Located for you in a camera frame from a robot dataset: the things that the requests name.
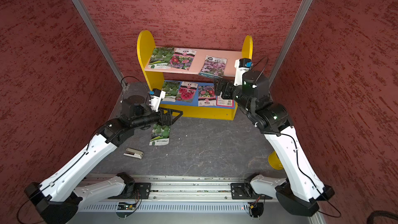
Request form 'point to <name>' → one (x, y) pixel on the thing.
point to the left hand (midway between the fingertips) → (175, 115)
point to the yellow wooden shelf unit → (185, 80)
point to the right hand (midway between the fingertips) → (221, 84)
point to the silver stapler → (131, 152)
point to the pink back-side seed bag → (225, 102)
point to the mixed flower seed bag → (207, 96)
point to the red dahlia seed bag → (187, 92)
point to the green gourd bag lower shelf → (171, 88)
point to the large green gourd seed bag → (160, 135)
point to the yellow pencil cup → (274, 161)
